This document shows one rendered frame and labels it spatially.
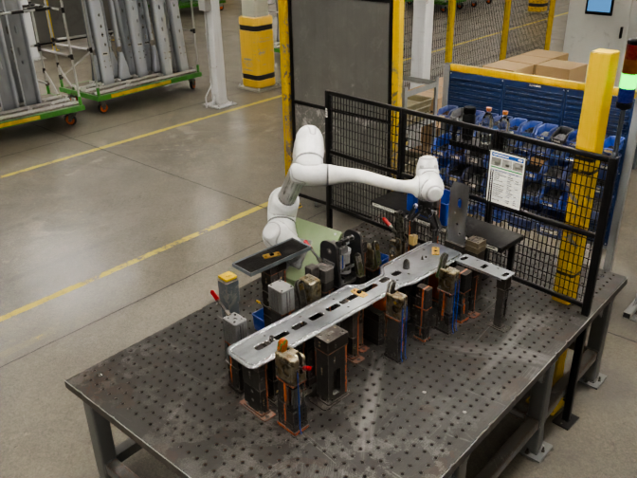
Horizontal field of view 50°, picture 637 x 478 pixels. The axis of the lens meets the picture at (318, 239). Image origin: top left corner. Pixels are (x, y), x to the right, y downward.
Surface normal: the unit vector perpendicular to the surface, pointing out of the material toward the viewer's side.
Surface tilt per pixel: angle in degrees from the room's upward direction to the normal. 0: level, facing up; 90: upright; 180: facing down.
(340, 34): 89
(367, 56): 90
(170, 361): 0
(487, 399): 0
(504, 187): 90
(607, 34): 90
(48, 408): 0
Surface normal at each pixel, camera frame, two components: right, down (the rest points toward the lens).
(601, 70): -0.72, 0.32
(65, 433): -0.02, -0.90
